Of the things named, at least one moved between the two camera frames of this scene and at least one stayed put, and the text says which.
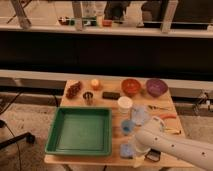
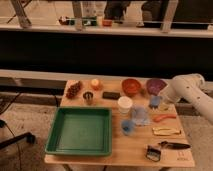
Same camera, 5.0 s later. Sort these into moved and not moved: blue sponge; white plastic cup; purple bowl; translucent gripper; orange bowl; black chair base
Moved: blue sponge; translucent gripper
Not moved: black chair base; white plastic cup; orange bowl; purple bowl
